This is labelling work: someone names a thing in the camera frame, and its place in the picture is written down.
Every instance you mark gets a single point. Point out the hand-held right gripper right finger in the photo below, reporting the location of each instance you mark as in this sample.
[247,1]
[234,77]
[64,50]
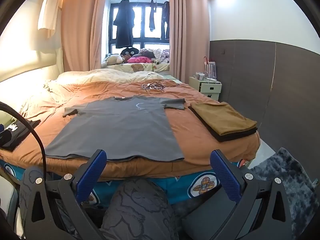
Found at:
[226,178]

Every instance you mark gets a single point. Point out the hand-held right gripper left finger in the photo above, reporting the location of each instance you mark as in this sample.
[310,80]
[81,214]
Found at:
[92,178]

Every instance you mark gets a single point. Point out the grey t-shirt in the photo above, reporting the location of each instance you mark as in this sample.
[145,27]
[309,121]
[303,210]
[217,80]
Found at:
[112,130]

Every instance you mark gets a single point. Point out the floral clothes pile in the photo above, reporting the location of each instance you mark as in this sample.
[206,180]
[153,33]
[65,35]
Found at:
[162,55]

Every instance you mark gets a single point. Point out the black folded garment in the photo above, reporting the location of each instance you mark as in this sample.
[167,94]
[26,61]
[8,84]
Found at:
[220,139]

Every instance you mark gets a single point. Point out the brown folded shirt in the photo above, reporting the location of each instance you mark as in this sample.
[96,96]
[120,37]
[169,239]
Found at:
[222,120]

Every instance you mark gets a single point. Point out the grey shaggy rug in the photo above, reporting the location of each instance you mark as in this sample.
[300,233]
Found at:
[287,180]

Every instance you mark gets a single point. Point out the black printed t-shirt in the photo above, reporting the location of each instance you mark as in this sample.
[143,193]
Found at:
[22,133]

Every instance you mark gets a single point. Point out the orange blanket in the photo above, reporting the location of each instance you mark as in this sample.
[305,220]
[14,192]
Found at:
[100,92]

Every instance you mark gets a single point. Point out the pale green bedside cabinet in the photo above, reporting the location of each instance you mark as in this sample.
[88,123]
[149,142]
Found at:
[210,89]

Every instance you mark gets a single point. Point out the cream duvet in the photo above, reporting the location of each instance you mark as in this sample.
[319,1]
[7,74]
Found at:
[100,76]

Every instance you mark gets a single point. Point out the cream padded headboard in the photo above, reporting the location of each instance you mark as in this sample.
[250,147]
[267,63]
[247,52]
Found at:
[30,75]

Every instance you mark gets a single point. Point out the cream plush toy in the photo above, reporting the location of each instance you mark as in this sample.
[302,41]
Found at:
[113,59]

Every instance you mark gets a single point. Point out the black plush toy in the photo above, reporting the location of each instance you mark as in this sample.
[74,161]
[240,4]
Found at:
[130,51]

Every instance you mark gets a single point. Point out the brown plush toy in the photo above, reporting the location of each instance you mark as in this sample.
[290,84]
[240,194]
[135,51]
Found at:
[147,53]

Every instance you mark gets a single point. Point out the pink curtain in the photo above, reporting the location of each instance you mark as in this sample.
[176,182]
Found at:
[80,30]
[190,30]

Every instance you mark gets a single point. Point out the hanging dark coat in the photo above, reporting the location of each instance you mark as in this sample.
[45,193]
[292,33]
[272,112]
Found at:
[123,25]

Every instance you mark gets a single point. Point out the black framed window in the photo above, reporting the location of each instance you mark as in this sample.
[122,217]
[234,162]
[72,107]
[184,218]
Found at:
[140,17]

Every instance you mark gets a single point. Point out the hanging dark trousers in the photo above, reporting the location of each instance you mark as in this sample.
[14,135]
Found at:
[165,20]

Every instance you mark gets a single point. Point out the hanging dark narrow garment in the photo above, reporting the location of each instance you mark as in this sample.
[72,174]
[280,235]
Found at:
[152,17]

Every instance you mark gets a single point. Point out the hanging white shirt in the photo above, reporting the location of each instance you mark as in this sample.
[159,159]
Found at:
[48,10]

